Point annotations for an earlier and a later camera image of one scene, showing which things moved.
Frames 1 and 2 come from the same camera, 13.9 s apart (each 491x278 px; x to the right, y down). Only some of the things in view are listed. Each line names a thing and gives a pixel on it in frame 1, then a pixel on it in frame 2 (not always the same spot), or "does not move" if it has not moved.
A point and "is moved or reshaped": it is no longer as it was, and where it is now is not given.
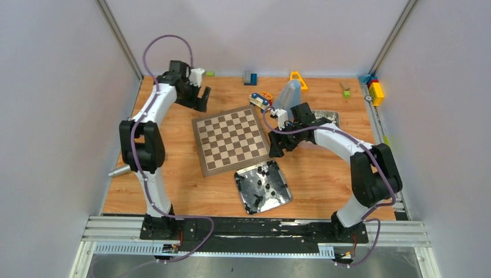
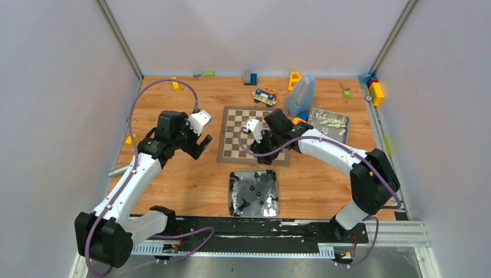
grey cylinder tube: [120, 171] does not move
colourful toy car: [262, 101] is moved or reshaped
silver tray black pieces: [262, 187] is moved or reshaped
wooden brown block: [344, 86] does not move
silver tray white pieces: [333, 116] is moved or reshaped
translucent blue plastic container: [289, 96] to [301, 98]
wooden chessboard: [230, 139] is moved or reshaped
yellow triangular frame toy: [295, 75] does not move
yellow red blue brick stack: [374, 87] does not move
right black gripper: [276, 150] to [259, 148]
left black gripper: [195, 98] to [191, 140]
